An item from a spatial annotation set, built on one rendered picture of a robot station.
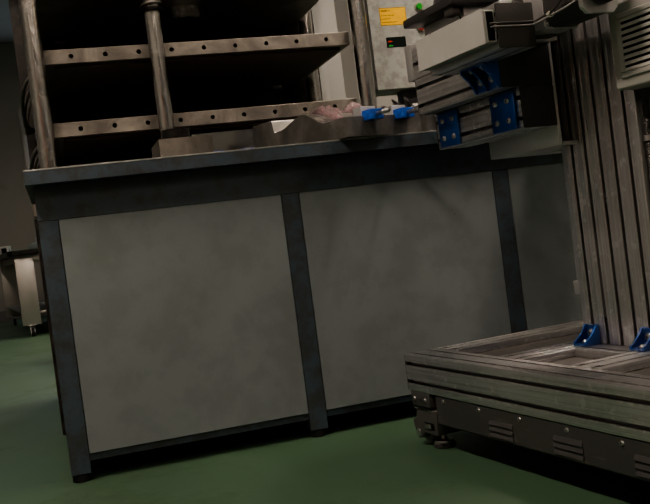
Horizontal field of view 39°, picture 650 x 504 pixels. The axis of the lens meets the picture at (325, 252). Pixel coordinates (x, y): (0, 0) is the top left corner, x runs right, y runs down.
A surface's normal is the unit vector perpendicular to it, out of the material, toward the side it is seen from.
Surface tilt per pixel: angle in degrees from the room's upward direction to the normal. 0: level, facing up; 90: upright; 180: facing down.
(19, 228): 90
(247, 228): 90
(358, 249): 90
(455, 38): 90
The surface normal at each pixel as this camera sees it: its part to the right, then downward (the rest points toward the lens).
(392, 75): 0.28, -0.02
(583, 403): -0.91, 0.12
